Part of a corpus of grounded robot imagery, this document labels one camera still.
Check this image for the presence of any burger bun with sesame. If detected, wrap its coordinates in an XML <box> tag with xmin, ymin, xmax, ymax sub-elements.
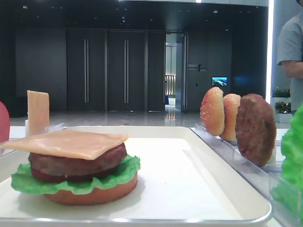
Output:
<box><xmin>200</xmin><ymin>87</ymin><xmax>224</xmax><ymax>136</ymax></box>

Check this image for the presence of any brown meat patty on burger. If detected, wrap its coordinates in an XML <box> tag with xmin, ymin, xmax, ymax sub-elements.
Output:
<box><xmin>28</xmin><ymin>143</ymin><xmax>127</xmax><ymax>176</ymax></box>

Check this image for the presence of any red tomato slice on burger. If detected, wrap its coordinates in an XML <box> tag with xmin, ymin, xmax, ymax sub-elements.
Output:
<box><xmin>31</xmin><ymin>168</ymin><xmax>116</xmax><ymax>183</ymax></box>

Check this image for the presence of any orange cheese slice on burger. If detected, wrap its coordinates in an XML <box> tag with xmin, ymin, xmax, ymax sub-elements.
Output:
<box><xmin>0</xmin><ymin>129</ymin><xmax>128</xmax><ymax>160</ymax></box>

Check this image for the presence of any upright brown meat patty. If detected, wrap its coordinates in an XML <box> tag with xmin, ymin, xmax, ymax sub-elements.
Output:
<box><xmin>235</xmin><ymin>94</ymin><xmax>276</xmax><ymax>167</ymax></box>

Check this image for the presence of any upright orange cheese slice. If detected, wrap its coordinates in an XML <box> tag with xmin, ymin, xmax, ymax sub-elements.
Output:
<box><xmin>27</xmin><ymin>90</ymin><xmax>50</xmax><ymax>135</ymax></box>

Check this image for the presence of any green lettuce leaf on burger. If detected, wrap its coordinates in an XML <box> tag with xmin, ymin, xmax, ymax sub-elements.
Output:
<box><xmin>11</xmin><ymin>155</ymin><xmax>141</xmax><ymax>195</ymax></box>

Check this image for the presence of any upright red tomato slice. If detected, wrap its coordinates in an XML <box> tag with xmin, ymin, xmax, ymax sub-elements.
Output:
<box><xmin>0</xmin><ymin>102</ymin><xmax>10</xmax><ymax>143</ymax></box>

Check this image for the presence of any upright green lettuce leaf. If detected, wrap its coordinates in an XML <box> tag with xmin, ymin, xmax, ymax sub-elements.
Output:
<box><xmin>272</xmin><ymin>107</ymin><xmax>303</xmax><ymax>219</ymax></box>

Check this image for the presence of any white rectangular metal tray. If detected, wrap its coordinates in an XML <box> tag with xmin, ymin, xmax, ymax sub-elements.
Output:
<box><xmin>0</xmin><ymin>126</ymin><xmax>273</xmax><ymax>227</ymax></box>

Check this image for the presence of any bottom burger bun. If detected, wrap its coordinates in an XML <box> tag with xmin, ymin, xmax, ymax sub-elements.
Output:
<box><xmin>45</xmin><ymin>173</ymin><xmax>138</xmax><ymax>206</ymax></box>

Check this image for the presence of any white planter with flowers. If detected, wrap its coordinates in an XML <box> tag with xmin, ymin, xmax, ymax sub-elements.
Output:
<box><xmin>270</xmin><ymin>87</ymin><xmax>292</xmax><ymax>123</ymax></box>

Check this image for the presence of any person in grey shirt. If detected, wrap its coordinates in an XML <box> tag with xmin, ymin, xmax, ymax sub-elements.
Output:
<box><xmin>277</xmin><ymin>12</ymin><xmax>303</xmax><ymax>114</ymax></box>

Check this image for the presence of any small wall display screen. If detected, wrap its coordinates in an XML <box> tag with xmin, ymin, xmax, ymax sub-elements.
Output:
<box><xmin>212</xmin><ymin>77</ymin><xmax>227</xmax><ymax>87</ymax></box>

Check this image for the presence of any right long clear plastic rail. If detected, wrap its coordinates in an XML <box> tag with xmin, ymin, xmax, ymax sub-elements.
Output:
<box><xmin>194</xmin><ymin>124</ymin><xmax>303</xmax><ymax>227</ymax></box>

